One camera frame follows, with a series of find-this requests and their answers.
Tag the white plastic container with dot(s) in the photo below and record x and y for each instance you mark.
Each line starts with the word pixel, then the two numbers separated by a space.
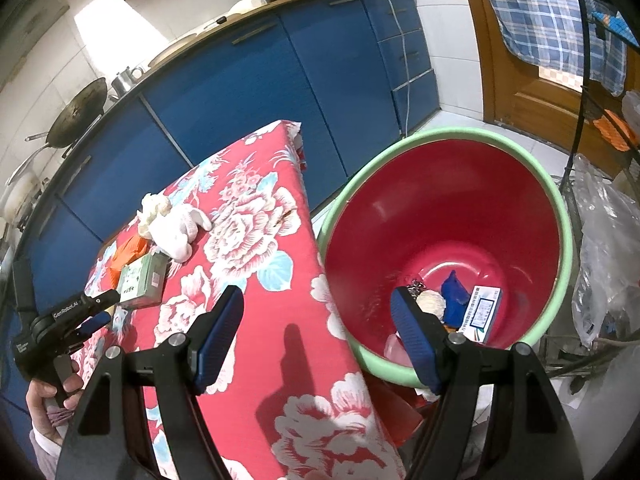
pixel 245 6

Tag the red plastic stool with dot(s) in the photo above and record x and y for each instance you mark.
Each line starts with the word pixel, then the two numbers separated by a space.
pixel 395 405

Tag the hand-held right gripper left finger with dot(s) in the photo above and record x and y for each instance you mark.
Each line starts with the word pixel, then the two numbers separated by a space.
pixel 217 340

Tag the red floral tablecloth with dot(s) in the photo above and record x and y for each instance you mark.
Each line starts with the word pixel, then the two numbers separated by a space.
pixel 260 280

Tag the blue base cabinets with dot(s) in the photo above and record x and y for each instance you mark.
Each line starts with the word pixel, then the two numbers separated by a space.
pixel 225 90

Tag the person's left forearm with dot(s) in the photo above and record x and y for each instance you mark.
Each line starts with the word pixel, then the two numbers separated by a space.
pixel 45 455

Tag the blue packet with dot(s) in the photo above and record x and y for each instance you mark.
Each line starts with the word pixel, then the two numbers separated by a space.
pixel 617 27

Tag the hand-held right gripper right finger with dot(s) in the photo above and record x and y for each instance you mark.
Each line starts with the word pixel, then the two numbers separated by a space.
pixel 415 340

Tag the white paper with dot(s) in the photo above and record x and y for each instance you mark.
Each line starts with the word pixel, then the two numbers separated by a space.
pixel 121 318

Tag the orange plastic bag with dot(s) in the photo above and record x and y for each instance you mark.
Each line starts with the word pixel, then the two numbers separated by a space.
pixel 130 252

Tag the red bucket with green rim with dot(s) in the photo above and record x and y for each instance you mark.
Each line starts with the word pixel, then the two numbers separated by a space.
pixel 440 200

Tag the cream wrapper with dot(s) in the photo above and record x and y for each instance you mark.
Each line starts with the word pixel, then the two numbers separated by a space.
pixel 431 305

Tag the wooden door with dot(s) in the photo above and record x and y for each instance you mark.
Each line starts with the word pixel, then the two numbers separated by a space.
pixel 515 95

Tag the pot with glass lid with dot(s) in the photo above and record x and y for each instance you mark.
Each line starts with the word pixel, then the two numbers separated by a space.
pixel 20 190

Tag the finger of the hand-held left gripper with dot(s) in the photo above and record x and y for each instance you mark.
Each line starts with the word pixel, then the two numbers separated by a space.
pixel 97 322
pixel 107 299

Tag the cream paper ball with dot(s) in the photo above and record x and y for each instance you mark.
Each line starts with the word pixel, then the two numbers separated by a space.
pixel 146 227
pixel 155 205

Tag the metal kettle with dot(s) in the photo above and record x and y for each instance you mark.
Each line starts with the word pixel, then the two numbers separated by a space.
pixel 125 82

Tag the blue plaid curtain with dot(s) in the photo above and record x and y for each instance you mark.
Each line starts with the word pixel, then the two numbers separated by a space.
pixel 545 15

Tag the white basin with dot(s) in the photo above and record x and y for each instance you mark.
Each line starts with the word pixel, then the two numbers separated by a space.
pixel 172 50

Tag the pale green carton box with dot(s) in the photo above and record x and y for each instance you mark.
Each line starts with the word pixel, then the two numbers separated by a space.
pixel 142 280

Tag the white and blue box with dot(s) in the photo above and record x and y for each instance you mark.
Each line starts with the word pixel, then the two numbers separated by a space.
pixel 482 312

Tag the orange net bag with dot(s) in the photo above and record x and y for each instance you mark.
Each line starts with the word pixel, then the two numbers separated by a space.
pixel 612 130

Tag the person's left hand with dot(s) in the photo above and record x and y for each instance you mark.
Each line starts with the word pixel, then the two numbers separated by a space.
pixel 42 410

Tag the black wok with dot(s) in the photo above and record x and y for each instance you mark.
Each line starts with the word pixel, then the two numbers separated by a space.
pixel 75 115

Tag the blue plastic bag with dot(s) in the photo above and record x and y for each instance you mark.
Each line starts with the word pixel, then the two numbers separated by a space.
pixel 455 295

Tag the clear plastic bags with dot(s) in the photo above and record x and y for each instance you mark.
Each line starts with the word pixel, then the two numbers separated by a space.
pixel 607 250

